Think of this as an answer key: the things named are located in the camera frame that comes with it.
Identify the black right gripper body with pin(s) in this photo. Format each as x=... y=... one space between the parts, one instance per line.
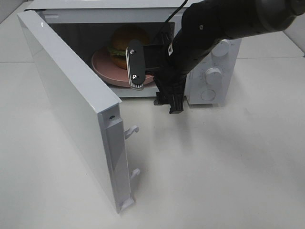
x=168 y=75

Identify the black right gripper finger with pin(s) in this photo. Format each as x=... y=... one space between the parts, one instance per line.
x=135 y=64
x=162 y=38

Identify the burger with lettuce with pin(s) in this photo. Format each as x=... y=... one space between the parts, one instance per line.
x=119 y=42

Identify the pink plate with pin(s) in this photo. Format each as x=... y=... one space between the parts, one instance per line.
x=108 y=71

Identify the round white door button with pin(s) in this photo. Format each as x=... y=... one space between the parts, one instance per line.
x=208 y=95

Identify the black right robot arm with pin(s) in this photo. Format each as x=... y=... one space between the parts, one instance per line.
x=204 y=25

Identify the lower white microwave knob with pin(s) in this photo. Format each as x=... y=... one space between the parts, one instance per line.
x=214 y=76

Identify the white microwave knob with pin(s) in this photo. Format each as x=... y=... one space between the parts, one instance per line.
x=221 y=49
x=214 y=76

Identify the upper white microwave knob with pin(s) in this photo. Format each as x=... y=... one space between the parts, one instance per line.
x=221 y=49

